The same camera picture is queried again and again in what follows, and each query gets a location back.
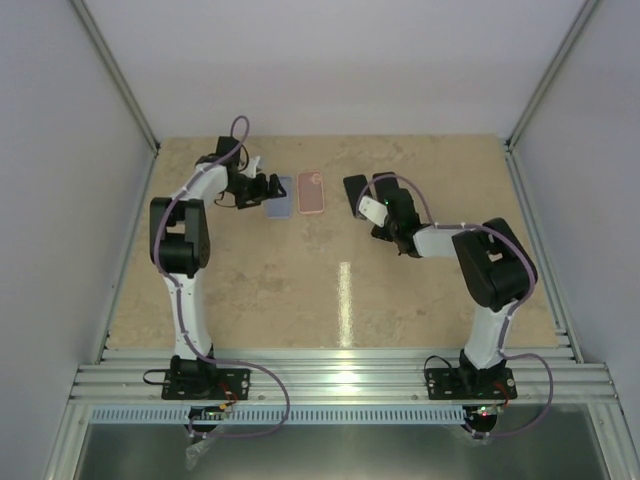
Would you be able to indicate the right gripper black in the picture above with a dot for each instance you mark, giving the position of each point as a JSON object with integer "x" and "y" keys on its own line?
{"x": 376, "y": 232}

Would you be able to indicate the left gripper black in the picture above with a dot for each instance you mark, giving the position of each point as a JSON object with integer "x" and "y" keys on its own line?
{"x": 260, "y": 193}

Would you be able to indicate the lilac phone case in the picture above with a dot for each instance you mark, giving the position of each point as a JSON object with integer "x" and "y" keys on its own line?
{"x": 281, "y": 208}

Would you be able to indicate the pink phone case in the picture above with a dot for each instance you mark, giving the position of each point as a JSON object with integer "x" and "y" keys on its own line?
{"x": 310, "y": 190}

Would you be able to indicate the black smartphone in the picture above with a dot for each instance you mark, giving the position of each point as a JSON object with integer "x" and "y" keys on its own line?
{"x": 354, "y": 185}

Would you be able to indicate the black phone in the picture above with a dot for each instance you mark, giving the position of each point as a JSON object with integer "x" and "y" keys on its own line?
{"x": 385, "y": 181}

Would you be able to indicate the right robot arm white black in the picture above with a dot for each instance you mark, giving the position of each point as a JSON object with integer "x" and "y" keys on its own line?
{"x": 497, "y": 272}

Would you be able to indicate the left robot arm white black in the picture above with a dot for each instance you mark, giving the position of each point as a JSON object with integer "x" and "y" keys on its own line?
{"x": 180, "y": 248}

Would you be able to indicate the right controller board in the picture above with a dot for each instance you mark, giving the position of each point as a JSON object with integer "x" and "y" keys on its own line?
{"x": 487, "y": 410}

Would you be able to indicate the controller board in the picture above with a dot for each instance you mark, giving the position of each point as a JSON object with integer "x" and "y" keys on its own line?
{"x": 487, "y": 410}
{"x": 218, "y": 412}

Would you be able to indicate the left controller board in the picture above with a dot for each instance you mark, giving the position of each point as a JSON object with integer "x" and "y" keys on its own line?
{"x": 218, "y": 412}

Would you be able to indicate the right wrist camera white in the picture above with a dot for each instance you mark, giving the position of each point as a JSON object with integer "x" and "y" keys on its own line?
{"x": 373, "y": 211}

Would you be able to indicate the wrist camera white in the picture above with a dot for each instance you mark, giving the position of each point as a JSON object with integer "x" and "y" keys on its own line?
{"x": 253, "y": 167}
{"x": 373, "y": 211}

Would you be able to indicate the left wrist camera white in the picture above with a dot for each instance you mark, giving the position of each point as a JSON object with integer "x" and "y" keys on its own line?
{"x": 253, "y": 167}

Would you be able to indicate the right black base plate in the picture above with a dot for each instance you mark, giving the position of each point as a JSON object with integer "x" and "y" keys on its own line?
{"x": 441, "y": 384}

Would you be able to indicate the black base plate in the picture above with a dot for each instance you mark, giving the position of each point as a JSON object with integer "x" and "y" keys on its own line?
{"x": 441, "y": 384}
{"x": 221, "y": 384}

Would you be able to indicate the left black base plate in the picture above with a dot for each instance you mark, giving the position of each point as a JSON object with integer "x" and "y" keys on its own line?
{"x": 221, "y": 384}

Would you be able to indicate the left aluminium corner post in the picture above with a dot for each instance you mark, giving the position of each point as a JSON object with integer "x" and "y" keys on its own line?
{"x": 108, "y": 60}

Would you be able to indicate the aluminium corner post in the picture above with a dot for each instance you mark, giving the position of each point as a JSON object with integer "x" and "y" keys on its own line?
{"x": 108, "y": 60}
{"x": 577, "y": 28}

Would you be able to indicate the aluminium rail frame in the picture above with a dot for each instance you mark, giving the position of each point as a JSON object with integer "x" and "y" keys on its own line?
{"x": 333, "y": 316}

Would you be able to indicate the grey slotted cable duct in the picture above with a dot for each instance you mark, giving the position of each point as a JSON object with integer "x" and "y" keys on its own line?
{"x": 296, "y": 415}

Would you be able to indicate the right aluminium corner post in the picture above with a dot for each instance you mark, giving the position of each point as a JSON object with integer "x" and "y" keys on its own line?
{"x": 577, "y": 28}

